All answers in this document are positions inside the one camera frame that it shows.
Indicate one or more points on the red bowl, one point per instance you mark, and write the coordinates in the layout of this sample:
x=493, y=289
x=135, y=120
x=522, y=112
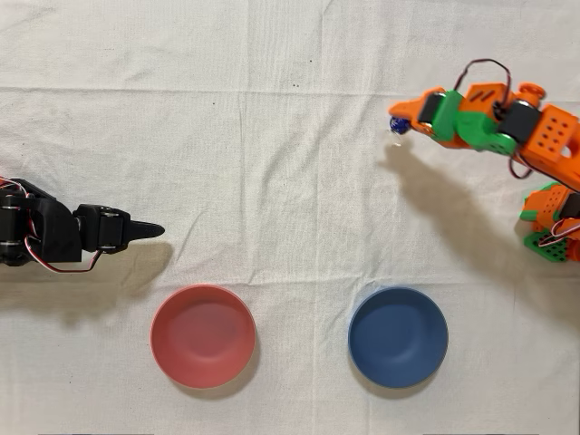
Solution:
x=202, y=337

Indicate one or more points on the white tablecloth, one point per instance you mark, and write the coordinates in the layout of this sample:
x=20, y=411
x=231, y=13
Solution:
x=290, y=181

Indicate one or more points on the orange green robot arm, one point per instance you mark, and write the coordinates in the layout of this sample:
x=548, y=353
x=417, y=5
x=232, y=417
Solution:
x=553, y=136

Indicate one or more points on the blue candy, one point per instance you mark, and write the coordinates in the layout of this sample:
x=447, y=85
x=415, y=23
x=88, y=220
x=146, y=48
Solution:
x=399, y=125

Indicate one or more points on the green arm base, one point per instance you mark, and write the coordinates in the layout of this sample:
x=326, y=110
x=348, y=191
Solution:
x=555, y=251

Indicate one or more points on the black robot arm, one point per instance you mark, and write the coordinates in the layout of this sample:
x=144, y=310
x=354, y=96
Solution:
x=54, y=231

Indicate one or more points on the blue bowl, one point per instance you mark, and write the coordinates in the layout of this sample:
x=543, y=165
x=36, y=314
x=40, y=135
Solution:
x=399, y=337

